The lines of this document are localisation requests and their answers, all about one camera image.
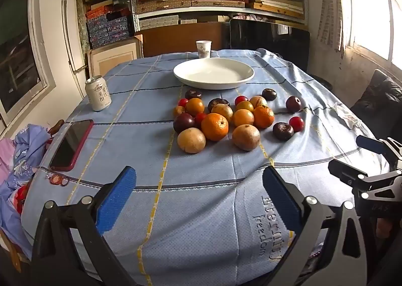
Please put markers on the red cherry tomato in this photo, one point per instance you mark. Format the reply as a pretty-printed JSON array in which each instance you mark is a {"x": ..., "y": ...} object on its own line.
[
  {"x": 241, "y": 100},
  {"x": 183, "y": 102},
  {"x": 200, "y": 117},
  {"x": 296, "y": 123}
]

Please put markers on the yellow tomato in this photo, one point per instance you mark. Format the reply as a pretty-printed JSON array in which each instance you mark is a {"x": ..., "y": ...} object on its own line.
[{"x": 245, "y": 105}]

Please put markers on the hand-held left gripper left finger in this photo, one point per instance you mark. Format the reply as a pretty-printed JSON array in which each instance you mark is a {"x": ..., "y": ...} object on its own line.
[{"x": 116, "y": 198}]

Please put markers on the small brown fruit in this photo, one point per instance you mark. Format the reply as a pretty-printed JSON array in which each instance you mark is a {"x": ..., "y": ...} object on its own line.
[{"x": 178, "y": 111}]

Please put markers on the crumpled white tissue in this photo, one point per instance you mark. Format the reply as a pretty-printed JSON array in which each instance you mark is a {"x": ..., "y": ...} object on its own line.
[{"x": 347, "y": 116}]

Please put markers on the blue checked tablecloth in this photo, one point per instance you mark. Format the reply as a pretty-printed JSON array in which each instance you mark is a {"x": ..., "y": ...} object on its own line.
[{"x": 125, "y": 135}]

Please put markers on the blue printed cloth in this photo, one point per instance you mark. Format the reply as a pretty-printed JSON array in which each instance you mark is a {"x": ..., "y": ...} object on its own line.
[{"x": 28, "y": 154}]

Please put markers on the striped tan pepino melon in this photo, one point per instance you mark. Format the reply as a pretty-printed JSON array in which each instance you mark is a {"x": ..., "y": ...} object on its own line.
[{"x": 257, "y": 101}]

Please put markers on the patterned curtain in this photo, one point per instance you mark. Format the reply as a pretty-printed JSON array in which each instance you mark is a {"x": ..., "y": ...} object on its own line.
[{"x": 329, "y": 6}]

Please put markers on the pink floral cloth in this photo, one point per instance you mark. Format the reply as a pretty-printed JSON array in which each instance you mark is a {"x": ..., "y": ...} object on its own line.
[{"x": 248, "y": 16}]

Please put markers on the long white strip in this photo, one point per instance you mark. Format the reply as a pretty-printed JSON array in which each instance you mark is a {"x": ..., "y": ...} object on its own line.
[{"x": 70, "y": 47}]

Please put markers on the smartphone in red case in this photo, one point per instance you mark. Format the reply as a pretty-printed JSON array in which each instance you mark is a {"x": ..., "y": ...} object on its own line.
[{"x": 71, "y": 144}]

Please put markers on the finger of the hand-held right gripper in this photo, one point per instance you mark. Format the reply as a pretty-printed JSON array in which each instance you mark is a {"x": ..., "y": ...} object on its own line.
[
  {"x": 345, "y": 172},
  {"x": 369, "y": 144}
]

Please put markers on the bright window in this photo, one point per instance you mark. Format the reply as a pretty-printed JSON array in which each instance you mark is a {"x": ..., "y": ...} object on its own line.
[{"x": 370, "y": 6}]

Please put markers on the white framed window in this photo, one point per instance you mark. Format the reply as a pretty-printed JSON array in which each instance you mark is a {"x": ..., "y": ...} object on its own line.
[{"x": 18, "y": 53}]

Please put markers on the beige picture frame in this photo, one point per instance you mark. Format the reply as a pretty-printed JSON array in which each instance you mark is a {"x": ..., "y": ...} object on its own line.
[{"x": 113, "y": 58}]

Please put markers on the brown wooden board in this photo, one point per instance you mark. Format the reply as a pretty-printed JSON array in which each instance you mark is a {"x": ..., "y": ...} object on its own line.
[{"x": 176, "y": 39}]

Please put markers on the dark cushion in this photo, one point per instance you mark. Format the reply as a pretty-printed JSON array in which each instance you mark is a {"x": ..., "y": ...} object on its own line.
[{"x": 380, "y": 97}]

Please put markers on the white paper cup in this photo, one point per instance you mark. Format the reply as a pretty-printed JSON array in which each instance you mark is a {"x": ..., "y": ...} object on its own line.
[{"x": 203, "y": 49}]

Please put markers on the orange tomato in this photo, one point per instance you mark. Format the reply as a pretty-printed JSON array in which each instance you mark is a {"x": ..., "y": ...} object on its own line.
[
  {"x": 243, "y": 117},
  {"x": 194, "y": 106}
]

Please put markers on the black glass panel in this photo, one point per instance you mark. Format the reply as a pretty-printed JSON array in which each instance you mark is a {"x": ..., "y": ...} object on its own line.
[{"x": 267, "y": 44}]

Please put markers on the stack of blue patterned boxes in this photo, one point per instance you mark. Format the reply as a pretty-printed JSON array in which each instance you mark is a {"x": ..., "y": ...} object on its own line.
[{"x": 106, "y": 28}]

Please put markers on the white plate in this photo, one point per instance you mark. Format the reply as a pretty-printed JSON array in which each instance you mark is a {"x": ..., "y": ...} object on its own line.
[{"x": 213, "y": 73}]

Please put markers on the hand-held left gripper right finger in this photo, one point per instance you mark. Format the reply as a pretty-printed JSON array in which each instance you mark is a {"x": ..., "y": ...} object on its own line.
[{"x": 281, "y": 201}]

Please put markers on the mandarin orange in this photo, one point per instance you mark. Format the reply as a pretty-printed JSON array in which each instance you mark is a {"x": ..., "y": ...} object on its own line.
[
  {"x": 214, "y": 126},
  {"x": 263, "y": 116}
]

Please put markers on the green marble slab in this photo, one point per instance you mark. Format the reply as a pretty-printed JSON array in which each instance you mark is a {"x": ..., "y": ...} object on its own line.
[{"x": 82, "y": 28}]

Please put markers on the purple passion fruit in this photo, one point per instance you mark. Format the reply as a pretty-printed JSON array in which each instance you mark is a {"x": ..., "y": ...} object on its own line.
[
  {"x": 183, "y": 122},
  {"x": 293, "y": 104}
]

